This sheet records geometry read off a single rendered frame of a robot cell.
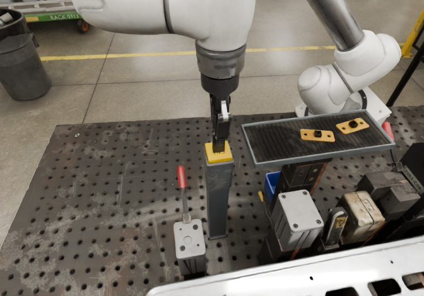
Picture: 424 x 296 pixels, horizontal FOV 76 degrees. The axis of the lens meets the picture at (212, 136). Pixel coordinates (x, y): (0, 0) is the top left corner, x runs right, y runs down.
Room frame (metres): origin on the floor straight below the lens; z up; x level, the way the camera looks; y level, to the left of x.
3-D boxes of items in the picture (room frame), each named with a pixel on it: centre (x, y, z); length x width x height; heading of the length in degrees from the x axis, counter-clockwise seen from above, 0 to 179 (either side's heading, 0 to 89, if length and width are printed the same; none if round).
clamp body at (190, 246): (0.26, 0.05, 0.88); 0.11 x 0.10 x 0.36; 10
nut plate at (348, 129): (0.53, -0.38, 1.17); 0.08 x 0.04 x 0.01; 111
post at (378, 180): (0.40, -0.43, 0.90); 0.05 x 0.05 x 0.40; 10
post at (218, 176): (0.45, -0.02, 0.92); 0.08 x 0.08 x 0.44; 10
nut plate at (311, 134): (0.49, -0.28, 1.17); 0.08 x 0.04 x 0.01; 84
